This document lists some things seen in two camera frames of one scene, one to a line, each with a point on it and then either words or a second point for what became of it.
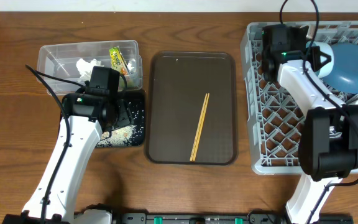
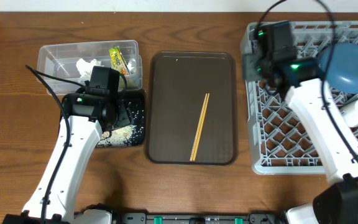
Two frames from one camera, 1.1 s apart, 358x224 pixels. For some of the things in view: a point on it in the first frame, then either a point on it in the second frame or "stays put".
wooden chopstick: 191,155 stays put
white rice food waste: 119,137 stays put
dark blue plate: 355,69 stays put
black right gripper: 314,59 → 249,66
